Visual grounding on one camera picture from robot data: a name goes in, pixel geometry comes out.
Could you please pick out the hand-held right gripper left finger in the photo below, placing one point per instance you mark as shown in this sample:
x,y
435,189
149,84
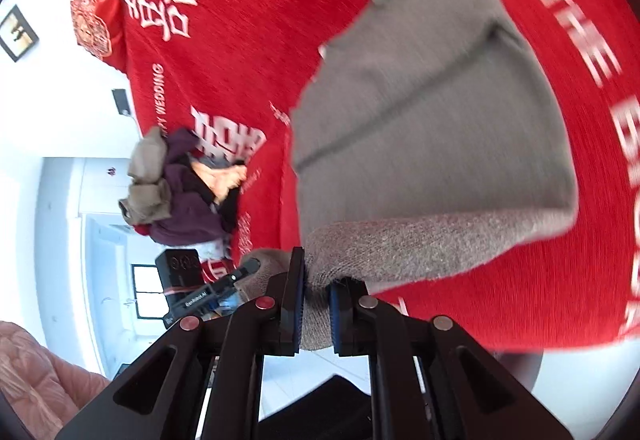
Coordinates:
x,y
295,302

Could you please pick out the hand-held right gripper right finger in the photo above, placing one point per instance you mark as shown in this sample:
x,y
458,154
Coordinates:
x,y
336,317

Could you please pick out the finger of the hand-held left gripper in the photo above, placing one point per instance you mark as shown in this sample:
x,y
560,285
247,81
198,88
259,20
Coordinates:
x,y
247,267

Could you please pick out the grey sweater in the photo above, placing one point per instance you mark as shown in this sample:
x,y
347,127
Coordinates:
x,y
425,119

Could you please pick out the dark-framed window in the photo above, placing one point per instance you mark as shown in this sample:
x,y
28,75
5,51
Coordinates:
x,y
149,290

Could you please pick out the black cloth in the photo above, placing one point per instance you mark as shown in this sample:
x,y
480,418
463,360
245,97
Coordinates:
x,y
231,210

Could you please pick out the olive-grey cloth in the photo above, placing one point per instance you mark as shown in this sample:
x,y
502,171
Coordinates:
x,y
147,180

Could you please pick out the grey-blue cloth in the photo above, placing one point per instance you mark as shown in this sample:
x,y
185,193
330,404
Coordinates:
x,y
212,161

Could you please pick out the pink quilted cloth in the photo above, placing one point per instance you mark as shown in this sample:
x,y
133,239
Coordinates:
x,y
37,380

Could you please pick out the red embroidered pillow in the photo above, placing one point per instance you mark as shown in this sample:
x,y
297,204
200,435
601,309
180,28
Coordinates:
x,y
95,14

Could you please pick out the black wall fixture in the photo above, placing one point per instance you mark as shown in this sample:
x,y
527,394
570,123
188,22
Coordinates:
x,y
121,102

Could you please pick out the framed wall picture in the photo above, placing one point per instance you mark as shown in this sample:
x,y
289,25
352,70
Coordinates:
x,y
17,33

